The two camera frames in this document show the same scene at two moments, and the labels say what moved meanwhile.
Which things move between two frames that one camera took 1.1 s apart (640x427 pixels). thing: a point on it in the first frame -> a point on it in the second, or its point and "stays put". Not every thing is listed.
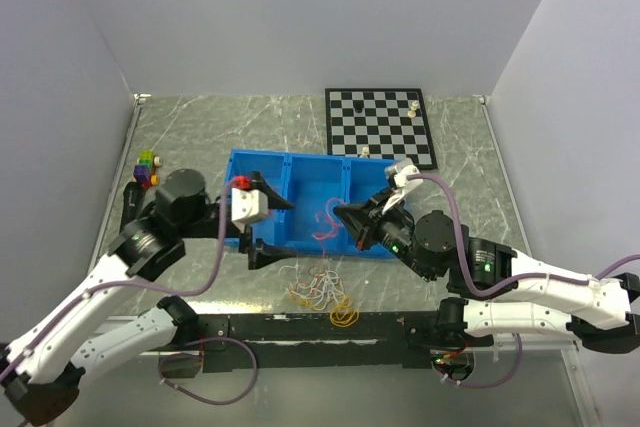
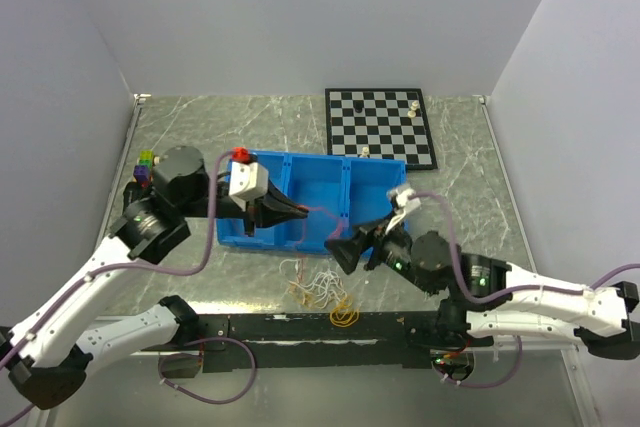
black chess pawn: (358, 105) stays put
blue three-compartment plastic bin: (315, 185) stays put
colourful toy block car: (145, 168) stays put
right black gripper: (362, 218) -> (347, 249)
